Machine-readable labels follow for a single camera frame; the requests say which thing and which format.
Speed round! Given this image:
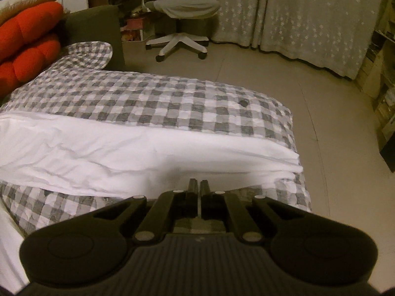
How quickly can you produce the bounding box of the white knit garment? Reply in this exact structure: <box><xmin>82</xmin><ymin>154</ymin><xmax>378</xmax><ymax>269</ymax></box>
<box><xmin>0</xmin><ymin>111</ymin><xmax>305</xmax><ymax>296</ymax></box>

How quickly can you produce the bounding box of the dark green sofa armrest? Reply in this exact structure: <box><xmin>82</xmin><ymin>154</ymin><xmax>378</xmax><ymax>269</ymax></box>
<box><xmin>54</xmin><ymin>5</ymin><xmax>126</xmax><ymax>71</ymax></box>

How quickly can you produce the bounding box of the wooden shelf unit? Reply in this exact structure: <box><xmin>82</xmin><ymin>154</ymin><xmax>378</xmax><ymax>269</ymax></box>
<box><xmin>356</xmin><ymin>0</ymin><xmax>394</xmax><ymax>172</ymax></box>

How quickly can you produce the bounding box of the white swivel office chair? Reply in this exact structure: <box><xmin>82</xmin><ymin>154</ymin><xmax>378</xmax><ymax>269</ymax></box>
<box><xmin>141</xmin><ymin>0</ymin><xmax>220</xmax><ymax>62</ymax></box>

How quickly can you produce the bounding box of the lower red puffy cushion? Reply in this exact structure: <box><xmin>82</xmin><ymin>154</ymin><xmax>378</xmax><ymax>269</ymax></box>
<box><xmin>1</xmin><ymin>34</ymin><xmax>61</xmax><ymax>98</ymax></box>

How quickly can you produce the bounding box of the red puffy cushion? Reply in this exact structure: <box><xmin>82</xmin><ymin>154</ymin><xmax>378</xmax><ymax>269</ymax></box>
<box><xmin>1</xmin><ymin>1</ymin><xmax>64</xmax><ymax>61</ymax></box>
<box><xmin>1</xmin><ymin>34</ymin><xmax>61</xmax><ymax>98</ymax></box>

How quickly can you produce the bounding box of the grey star pattern curtain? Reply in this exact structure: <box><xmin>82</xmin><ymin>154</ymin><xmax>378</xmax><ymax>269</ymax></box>
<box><xmin>212</xmin><ymin>0</ymin><xmax>382</xmax><ymax>79</ymax></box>

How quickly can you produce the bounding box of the upper red puffy cushion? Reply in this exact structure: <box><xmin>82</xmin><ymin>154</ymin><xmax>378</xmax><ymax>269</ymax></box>
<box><xmin>1</xmin><ymin>1</ymin><xmax>64</xmax><ymax>61</ymax></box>

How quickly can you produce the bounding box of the cream pillow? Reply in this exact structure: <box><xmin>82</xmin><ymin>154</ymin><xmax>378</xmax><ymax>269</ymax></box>
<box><xmin>0</xmin><ymin>0</ymin><xmax>57</xmax><ymax>24</ymax></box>

